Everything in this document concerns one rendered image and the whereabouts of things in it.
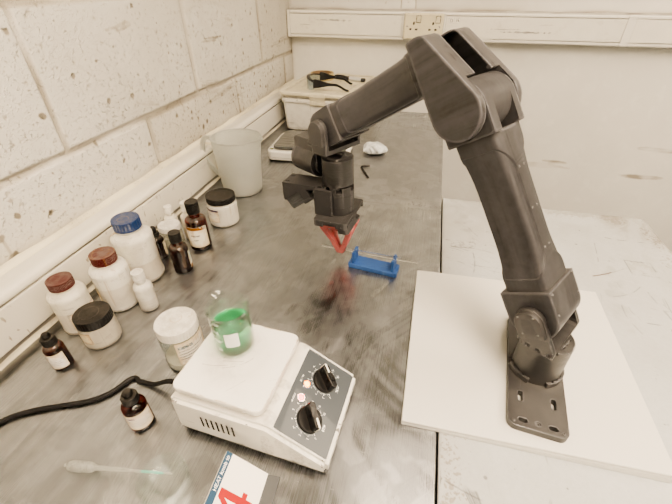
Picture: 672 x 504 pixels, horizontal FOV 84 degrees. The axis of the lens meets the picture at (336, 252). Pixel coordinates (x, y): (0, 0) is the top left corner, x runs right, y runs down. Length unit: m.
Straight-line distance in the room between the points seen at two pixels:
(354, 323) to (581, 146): 1.49
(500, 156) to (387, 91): 0.17
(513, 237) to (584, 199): 1.58
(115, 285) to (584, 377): 0.74
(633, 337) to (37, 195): 1.01
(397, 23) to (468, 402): 1.44
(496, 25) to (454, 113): 1.27
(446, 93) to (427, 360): 0.37
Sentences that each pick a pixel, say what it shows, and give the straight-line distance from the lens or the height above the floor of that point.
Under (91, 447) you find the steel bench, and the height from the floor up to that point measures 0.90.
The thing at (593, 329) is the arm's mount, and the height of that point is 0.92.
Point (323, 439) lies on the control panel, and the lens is 0.49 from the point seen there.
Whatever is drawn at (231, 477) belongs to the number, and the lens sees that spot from 0.49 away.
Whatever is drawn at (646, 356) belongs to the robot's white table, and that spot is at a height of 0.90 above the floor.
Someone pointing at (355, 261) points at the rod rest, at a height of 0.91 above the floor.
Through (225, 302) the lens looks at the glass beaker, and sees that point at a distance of 0.50.
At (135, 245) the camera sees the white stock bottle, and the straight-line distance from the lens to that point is 0.76.
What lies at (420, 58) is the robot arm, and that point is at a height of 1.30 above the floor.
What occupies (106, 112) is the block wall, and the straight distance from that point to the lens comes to 0.91.
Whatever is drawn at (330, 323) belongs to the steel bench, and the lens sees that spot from 0.65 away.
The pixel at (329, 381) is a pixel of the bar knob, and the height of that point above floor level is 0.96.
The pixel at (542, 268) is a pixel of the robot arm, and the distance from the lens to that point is 0.50.
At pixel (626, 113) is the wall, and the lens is 1.95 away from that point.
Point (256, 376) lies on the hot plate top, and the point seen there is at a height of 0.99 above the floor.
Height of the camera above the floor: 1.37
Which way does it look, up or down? 36 degrees down
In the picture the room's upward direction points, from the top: straight up
